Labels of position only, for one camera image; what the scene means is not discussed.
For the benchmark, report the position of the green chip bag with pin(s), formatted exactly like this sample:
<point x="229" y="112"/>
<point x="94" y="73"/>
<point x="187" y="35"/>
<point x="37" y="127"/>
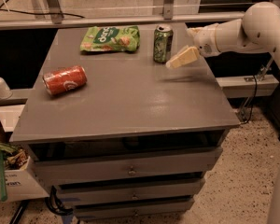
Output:
<point x="101" y="39"/>

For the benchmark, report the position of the green stick in box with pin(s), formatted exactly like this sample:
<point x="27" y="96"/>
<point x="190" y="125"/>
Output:
<point x="4" y="148"/>

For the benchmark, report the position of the green soda can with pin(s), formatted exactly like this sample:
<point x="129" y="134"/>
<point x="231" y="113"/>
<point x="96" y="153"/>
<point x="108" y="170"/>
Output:
<point x="163" y="37"/>

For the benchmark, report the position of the metal frame rail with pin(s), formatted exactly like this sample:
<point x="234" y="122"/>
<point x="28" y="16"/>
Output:
<point x="39" y="14"/>

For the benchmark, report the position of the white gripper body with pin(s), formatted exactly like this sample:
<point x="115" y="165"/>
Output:
<point x="206" y="40"/>

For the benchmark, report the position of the red coke can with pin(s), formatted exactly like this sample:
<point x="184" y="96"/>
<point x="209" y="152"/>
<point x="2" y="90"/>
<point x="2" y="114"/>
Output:
<point x="66" y="79"/>

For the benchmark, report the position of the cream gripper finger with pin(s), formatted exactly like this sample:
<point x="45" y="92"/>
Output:
<point x="194" y="31"/>
<point x="184" y="56"/>

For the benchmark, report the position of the grey drawer cabinet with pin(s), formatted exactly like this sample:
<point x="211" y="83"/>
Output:
<point x="137" y="139"/>

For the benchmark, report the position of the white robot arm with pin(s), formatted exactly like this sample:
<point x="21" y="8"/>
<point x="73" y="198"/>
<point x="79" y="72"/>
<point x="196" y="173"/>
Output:
<point x="256" y="32"/>

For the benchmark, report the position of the white cardboard box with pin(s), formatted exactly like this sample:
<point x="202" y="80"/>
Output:
<point x="21" y="181"/>

